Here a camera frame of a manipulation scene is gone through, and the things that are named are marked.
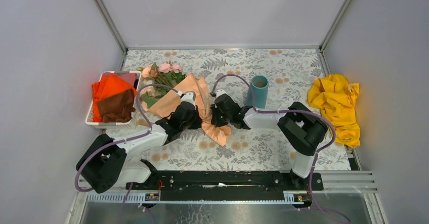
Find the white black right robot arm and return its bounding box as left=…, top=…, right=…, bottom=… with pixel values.
left=211, top=90, right=328, bottom=190

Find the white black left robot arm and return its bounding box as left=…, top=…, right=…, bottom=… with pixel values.
left=75, top=101, right=202, bottom=194

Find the teal cylindrical vase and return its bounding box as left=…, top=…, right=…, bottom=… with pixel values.
left=244, top=75, right=269, bottom=109

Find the brown cloth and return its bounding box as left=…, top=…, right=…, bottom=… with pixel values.
left=97, top=89, right=135, bottom=123

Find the pink cloth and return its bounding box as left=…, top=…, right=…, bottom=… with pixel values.
left=101, top=72, right=139, bottom=87

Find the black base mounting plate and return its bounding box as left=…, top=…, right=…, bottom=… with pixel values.
left=125, top=170, right=324, bottom=201

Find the floral patterned table mat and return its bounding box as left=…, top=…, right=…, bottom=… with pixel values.
left=99, top=48, right=351, bottom=172

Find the orange cloth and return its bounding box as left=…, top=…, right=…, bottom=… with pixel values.
left=92, top=75, right=137, bottom=123

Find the white plastic basket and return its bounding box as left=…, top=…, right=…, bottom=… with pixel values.
left=85, top=71, right=141, bottom=129

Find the yellow crumpled cloth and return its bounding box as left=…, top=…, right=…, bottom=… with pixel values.
left=307, top=74, right=361, bottom=148

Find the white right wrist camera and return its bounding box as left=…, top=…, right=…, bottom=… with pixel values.
left=210, top=89, right=226, bottom=98

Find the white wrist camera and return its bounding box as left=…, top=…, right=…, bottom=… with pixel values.
left=210, top=89, right=226, bottom=98
left=177, top=91, right=196, bottom=108

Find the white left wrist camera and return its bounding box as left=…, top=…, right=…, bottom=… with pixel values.
left=177, top=91, right=196, bottom=108

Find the aluminium frame rail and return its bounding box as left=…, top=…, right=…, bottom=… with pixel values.
left=93, top=0, right=127, bottom=54

